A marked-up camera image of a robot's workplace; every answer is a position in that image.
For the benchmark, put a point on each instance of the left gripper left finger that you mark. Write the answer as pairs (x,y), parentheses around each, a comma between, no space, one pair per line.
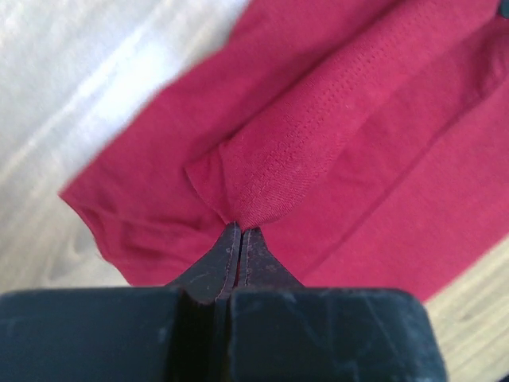
(164,333)

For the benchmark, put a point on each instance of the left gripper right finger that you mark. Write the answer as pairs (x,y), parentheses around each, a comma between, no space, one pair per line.
(282,331)

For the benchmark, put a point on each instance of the dark red t shirt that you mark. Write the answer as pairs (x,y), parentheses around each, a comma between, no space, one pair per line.
(368,140)

